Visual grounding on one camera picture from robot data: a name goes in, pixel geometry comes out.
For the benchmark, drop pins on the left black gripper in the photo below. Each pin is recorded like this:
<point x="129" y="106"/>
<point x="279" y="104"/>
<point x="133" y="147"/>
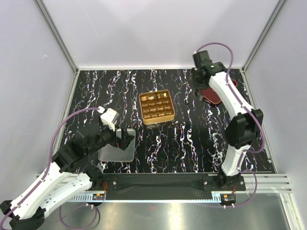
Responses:
<point x="123" y="142"/>

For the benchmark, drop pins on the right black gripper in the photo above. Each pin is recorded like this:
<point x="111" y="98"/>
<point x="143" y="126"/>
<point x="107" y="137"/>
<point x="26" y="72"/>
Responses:
<point x="193" y="84"/>

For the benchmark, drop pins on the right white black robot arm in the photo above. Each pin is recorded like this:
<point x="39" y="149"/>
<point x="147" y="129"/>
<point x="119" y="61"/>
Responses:
<point x="245" y="125"/>

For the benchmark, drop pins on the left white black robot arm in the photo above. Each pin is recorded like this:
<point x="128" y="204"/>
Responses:
<point x="69" y="173"/>

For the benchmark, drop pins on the gold chocolate tin box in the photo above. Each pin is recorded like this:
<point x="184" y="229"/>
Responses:
<point x="158" y="110"/>

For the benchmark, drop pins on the red square tray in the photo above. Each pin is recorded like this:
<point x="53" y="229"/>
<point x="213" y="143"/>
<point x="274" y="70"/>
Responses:
<point x="212" y="95"/>

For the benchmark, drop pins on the silver tin lid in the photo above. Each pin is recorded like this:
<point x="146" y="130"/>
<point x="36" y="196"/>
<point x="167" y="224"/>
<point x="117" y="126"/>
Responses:
<point x="116" y="154"/>

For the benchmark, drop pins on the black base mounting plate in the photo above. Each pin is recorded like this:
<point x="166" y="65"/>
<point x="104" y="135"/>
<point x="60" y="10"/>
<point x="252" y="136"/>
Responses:
<point x="165" y="186"/>

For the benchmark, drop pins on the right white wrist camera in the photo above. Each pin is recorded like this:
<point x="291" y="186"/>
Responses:
<point x="201" y="58"/>

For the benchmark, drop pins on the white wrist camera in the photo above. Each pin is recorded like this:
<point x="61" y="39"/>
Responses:
<point x="201" y="58"/>
<point x="108" y="117"/>

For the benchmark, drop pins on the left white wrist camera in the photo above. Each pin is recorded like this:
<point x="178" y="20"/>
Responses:
<point x="108" y="117"/>

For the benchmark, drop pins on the white slotted cable duct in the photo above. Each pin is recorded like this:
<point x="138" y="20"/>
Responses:
<point x="89" y="197"/>

